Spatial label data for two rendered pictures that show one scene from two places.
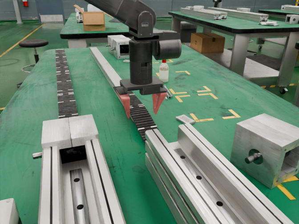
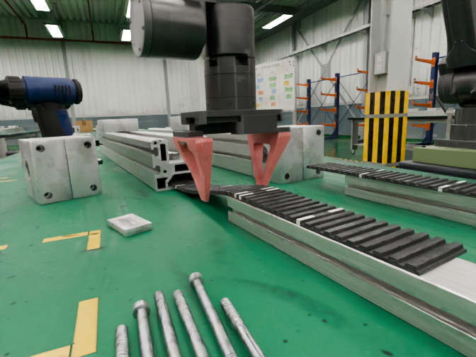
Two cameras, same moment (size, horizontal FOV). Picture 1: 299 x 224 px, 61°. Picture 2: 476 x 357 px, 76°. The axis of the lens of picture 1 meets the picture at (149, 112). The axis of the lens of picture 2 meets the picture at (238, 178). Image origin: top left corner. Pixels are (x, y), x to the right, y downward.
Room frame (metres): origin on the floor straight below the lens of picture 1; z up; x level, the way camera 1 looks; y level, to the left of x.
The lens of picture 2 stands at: (0.98, -0.04, 0.90)
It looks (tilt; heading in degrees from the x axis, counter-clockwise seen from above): 11 degrees down; 170
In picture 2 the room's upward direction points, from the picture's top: 2 degrees counter-clockwise
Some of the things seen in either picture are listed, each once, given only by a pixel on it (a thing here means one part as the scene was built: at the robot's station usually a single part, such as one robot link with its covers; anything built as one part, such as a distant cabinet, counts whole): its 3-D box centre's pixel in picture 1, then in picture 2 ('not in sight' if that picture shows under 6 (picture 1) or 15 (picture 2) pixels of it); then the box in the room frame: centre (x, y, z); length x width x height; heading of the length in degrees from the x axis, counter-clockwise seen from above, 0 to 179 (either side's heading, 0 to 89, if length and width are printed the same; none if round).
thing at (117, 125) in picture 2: not in sight; (117, 129); (-0.16, -0.25, 0.87); 0.16 x 0.11 x 0.07; 19
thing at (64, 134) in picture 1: (66, 148); (292, 151); (0.43, 0.17, 0.83); 0.12 x 0.09 x 0.10; 109
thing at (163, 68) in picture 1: (163, 67); not in sight; (0.99, -0.06, 0.84); 0.04 x 0.04 x 0.12
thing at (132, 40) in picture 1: (143, 50); (223, 35); (0.63, 0.02, 0.98); 0.07 x 0.06 x 0.07; 110
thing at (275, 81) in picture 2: not in sight; (267, 111); (-5.39, 1.80, 0.97); 1.51 x 0.50 x 1.95; 32
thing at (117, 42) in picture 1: (120, 48); not in sight; (1.42, 0.16, 0.83); 0.11 x 0.10 x 0.10; 108
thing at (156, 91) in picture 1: (150, 98); (213, 159); (0.63, 0.00, 0.85); 0.07 x 0.07 x 0.09; 19
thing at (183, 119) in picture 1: (185, 120); (129, 224); (0.63, -0.10, 0.78); 0.05 x 0.03 x 0.01; 32
